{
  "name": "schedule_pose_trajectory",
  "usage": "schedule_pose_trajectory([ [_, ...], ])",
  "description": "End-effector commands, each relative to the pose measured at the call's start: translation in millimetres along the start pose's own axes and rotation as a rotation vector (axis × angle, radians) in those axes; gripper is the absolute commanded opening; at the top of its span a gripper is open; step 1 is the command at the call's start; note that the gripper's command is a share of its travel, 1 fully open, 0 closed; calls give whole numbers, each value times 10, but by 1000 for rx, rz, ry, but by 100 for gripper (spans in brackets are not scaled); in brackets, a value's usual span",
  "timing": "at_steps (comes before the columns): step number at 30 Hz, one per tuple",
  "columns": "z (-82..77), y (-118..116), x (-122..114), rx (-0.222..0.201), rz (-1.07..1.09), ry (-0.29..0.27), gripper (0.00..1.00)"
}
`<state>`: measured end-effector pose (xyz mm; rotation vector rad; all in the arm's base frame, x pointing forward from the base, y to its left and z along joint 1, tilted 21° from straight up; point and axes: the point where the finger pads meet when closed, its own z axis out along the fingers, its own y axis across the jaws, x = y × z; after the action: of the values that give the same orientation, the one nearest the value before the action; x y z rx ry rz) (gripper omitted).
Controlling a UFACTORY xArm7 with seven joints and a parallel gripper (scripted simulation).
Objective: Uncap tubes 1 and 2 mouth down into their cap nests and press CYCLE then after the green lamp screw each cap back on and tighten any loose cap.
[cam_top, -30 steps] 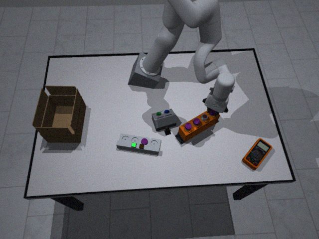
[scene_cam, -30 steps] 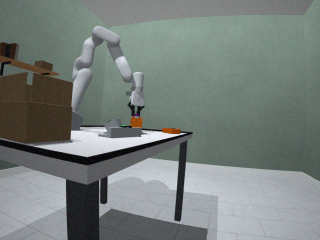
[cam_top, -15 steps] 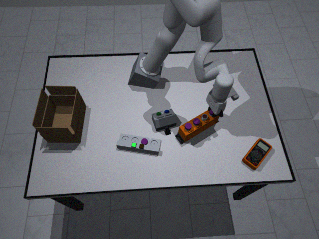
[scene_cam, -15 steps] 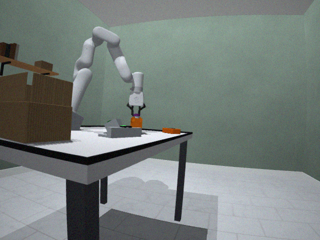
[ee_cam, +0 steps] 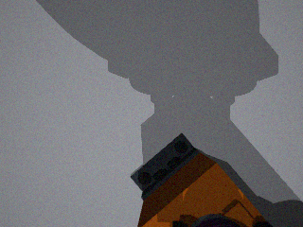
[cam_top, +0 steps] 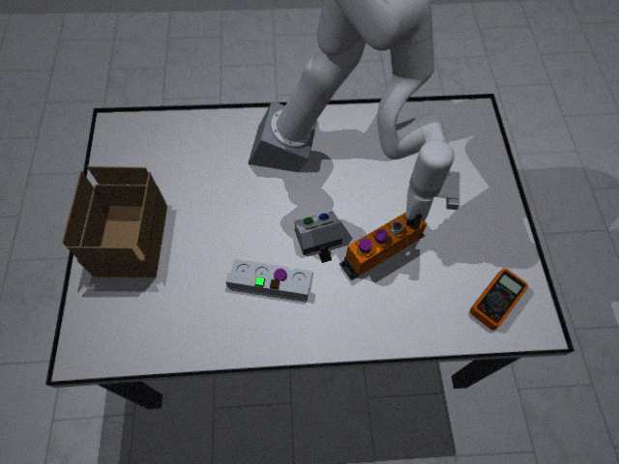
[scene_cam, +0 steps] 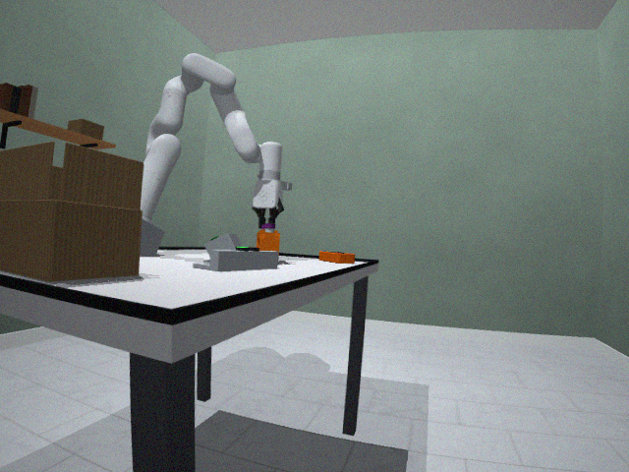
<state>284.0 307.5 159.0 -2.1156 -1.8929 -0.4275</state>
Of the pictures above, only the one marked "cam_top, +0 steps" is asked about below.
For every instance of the brown cardboard box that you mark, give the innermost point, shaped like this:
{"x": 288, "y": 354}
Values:
{"x": 109, "y": 247}

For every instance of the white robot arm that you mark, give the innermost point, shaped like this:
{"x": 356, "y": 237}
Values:
{"x": 404, "y": 27}

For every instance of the grey key housing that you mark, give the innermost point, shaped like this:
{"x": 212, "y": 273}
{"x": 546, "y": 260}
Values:
{"x": 319, "y": 232}

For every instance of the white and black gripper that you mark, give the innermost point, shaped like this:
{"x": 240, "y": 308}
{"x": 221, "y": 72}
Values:
{"x": 417, "y": 208}

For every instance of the orange digital multimeter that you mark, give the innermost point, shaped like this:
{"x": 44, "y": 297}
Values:
{"x": 499, "y": 299}

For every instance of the grey rectangular panel with round recesses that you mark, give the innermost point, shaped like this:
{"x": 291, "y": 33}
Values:
{"x": 259, "y": 277}

